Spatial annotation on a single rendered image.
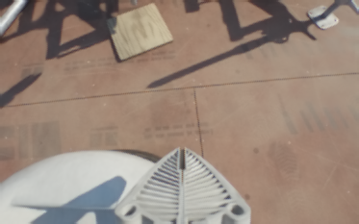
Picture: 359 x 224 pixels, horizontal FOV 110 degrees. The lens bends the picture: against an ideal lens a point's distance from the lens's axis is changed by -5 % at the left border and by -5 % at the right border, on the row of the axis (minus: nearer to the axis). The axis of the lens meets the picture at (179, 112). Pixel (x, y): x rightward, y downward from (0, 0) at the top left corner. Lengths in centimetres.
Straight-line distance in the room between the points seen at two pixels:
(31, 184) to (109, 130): 39
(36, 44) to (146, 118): 85
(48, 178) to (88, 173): 8
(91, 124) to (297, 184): 97
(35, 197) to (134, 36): 77
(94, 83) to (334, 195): 123
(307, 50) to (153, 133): 94
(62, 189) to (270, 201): 71
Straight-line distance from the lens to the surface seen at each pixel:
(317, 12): 128
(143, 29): 90
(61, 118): 88
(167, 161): 16
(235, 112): 69
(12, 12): 148
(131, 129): 68
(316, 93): 95
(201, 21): 95
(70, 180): 36
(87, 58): 95
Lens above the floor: 63
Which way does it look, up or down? 76 degrees down
